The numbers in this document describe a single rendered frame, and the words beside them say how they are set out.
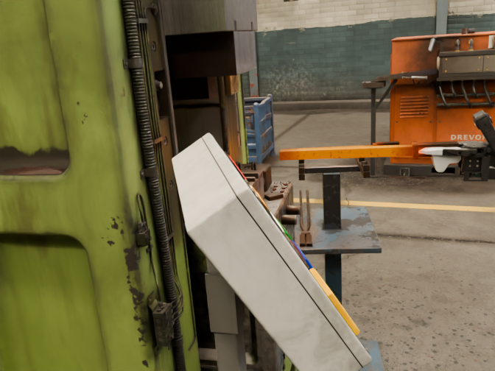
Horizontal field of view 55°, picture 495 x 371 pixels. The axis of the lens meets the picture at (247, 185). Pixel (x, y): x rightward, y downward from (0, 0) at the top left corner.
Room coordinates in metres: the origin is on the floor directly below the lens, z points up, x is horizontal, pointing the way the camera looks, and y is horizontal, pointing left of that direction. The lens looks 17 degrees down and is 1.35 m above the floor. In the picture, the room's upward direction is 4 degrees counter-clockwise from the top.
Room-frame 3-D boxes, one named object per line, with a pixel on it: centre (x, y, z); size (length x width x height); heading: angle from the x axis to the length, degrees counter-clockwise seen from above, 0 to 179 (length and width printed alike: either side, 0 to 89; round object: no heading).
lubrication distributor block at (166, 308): (0.87, 0.19, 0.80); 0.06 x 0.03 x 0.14; 165
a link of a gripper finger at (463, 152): (1.07, -0.50, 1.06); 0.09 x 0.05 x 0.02; 78
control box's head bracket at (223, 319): (0.65, 0.01, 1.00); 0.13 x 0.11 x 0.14; 165
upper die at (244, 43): (1.25, 0.18, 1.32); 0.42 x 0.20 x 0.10; 75
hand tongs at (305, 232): (1.79, -0.22, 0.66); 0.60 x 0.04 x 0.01; 173
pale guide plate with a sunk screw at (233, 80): (1.54, 0.03, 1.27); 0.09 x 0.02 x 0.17; 165
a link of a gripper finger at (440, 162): (1.09, -0.46, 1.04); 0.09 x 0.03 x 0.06; 78
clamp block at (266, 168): (1.39, -0.01, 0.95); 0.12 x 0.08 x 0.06; 75
